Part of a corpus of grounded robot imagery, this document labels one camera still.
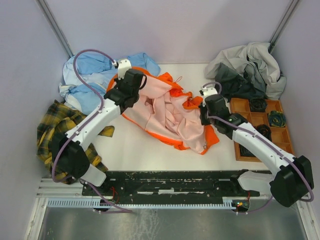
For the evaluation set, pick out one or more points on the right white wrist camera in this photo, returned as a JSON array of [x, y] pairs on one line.
[[209, 90]]

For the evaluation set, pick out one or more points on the yellow black plaid shirt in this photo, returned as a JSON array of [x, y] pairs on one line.
[[60, 118]]

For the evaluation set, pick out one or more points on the aluminium corner rail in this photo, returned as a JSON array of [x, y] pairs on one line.
[[49, 16], [282, 24]]

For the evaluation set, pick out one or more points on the light blue garment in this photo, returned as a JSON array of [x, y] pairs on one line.
[[97, 71]]

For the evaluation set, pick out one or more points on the right aluminium corner rail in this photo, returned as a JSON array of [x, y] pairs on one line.
[[282, 24]]

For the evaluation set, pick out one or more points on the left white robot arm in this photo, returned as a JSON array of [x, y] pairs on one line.
[[69, 149]]

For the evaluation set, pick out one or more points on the orange jacket pink lining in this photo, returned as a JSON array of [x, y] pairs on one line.
[[168, 113]]

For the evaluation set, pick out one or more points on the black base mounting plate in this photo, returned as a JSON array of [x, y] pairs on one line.
[[218, 184]]

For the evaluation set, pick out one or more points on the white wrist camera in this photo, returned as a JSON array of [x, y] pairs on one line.
[[209, 90], [122, 66]]

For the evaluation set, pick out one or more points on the dark rolled sock front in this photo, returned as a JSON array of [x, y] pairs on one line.
[[244, 152]]

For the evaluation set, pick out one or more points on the left aluminium corner rail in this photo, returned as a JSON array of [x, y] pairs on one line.
[[49, 16]]

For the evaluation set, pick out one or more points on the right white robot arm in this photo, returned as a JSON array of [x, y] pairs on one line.
[[290, 178]]

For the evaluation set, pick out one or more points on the white slotted cable duct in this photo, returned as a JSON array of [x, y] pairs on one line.
[[147, 202]]

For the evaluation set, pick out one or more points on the black rolled sock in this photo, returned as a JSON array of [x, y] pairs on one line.
[[258, 105], [265, 131]]

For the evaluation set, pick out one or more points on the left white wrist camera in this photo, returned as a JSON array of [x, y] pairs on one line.
[[122, 66]]

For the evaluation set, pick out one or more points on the grey crumpled garment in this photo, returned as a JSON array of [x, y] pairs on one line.
[[253, 61]]

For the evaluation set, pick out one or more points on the wooden compartment tray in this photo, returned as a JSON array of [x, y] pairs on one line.
[[280, 135]]

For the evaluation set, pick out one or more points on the black rolled sock centre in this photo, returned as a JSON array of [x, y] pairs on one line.
[[265, 131]]

